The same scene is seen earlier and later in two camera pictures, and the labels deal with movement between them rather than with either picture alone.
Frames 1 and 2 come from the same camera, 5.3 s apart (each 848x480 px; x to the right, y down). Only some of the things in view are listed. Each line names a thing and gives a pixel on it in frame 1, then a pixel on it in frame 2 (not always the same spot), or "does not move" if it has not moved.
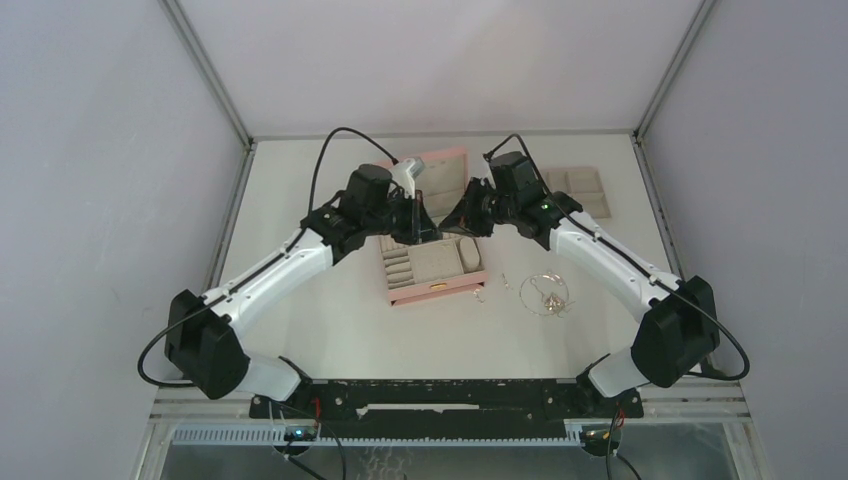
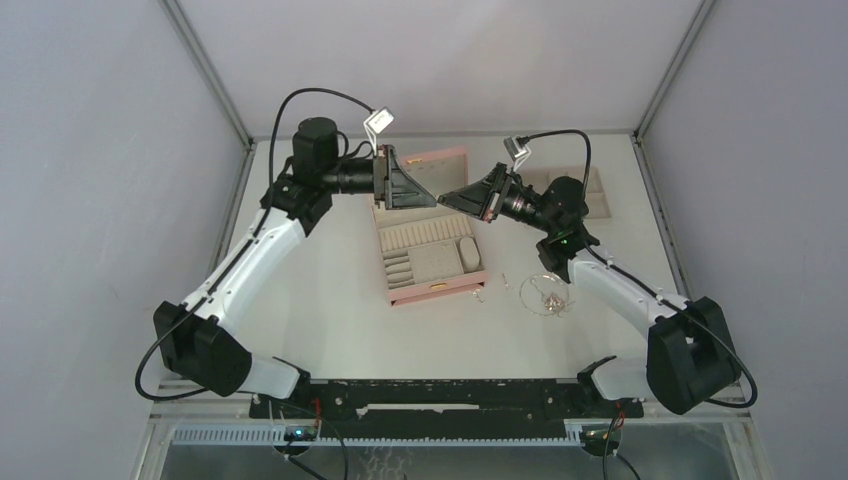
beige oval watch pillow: [469, 252] does not move
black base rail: [445, 401] does not move
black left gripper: [410, 234] -> [392, 187]
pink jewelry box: [451, 267] does not move
